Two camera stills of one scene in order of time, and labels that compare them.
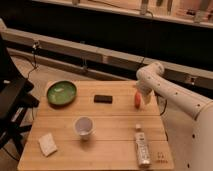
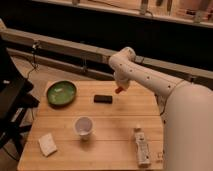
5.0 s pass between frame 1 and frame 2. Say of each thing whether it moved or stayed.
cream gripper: moved
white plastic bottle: stayed
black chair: stayed
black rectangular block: stayed
